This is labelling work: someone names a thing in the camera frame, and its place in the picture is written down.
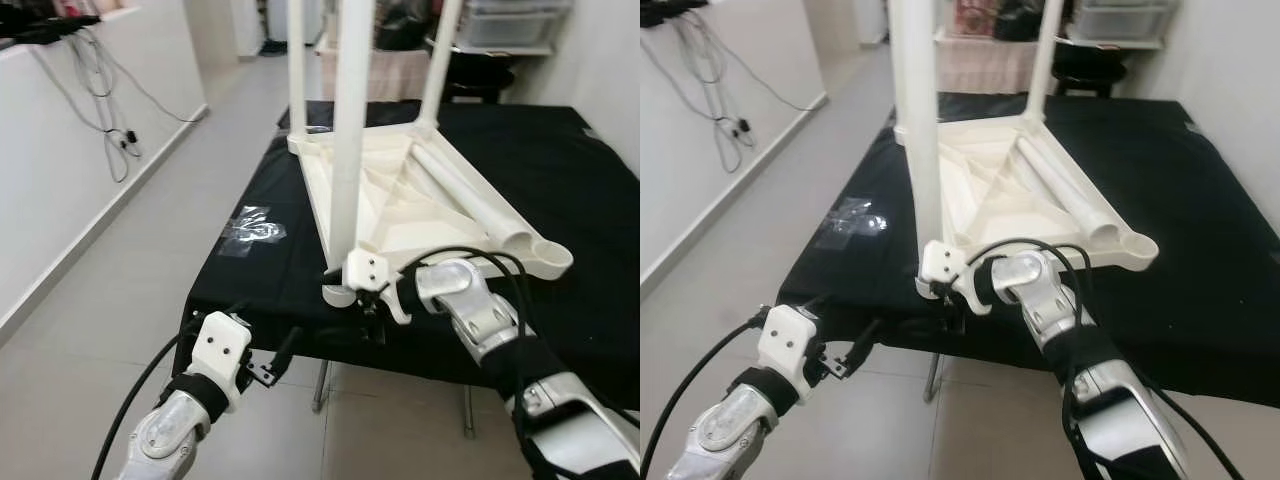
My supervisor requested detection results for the white plastic table top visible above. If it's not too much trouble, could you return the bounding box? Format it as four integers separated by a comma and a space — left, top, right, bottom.
893, 110, 1161, 301
288, 125, 574, 306

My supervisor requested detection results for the beige fringed table cloth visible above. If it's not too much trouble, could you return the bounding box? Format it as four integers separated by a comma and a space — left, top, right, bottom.
320, 45, 431, 101
935, 35, 1041, 93

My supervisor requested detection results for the black round stool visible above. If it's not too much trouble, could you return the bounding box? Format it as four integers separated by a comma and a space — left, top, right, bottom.
1052, 40, 1128, 99
440, 50, 516, 106

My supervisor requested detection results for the red printed box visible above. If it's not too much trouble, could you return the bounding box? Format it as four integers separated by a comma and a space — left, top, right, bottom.
955, 0, 996, 37

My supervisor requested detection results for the clear plastic container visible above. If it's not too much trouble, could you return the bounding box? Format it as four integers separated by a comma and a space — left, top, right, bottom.
465, 0, 561, 53

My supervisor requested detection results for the black electronic device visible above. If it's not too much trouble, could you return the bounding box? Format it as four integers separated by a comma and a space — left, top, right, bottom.
0, 12, 101, 46
640, 0, 703, 27

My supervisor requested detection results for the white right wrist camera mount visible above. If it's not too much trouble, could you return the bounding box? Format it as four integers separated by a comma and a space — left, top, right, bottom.
920, 240, 993, 317
345, 250, 413, 326

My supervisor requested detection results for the looped black wall cable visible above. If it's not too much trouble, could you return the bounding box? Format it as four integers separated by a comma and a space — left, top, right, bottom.
30, 30, 141, 183
670, 15, 761, 173

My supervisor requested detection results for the long black wall cable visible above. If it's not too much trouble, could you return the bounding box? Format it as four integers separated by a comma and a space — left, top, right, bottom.
100, 30, 206, 123
720, 20, 829, 113

